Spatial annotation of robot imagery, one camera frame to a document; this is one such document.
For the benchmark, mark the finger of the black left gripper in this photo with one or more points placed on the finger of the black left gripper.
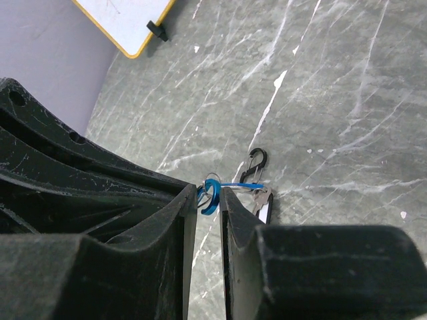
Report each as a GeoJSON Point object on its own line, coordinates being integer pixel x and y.
{"type": "Point", "coordinates": [28, 120]}
{"type": "Point", "coordinates": [49, 189]}

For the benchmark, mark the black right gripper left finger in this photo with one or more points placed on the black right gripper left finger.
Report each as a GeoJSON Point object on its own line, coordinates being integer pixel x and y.
{"type": "Point", "coordinates": [142, 273]}

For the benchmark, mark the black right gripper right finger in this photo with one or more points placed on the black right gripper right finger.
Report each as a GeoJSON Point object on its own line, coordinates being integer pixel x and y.
{"type": "Point", "coordinates": [317, 271]}

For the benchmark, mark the black key tag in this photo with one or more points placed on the black key tag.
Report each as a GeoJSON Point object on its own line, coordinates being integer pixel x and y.
{"type": "Point", "coordinates": [266, 212]}

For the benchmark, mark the black carabiner keyring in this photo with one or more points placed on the black carabiner keyring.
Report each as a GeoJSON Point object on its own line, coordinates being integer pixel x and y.
{"type": "Point", "coordinates": [257, 161]}

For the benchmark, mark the silver key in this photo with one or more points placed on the silver key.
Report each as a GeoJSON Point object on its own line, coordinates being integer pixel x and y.
{"type": "Point", "coordinates": [261, 199]}

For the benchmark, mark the white board with wooden frame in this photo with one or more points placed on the white board with wooden frame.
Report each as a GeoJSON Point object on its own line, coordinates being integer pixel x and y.
{"type": "Point", "coordinates": [130, 25]}

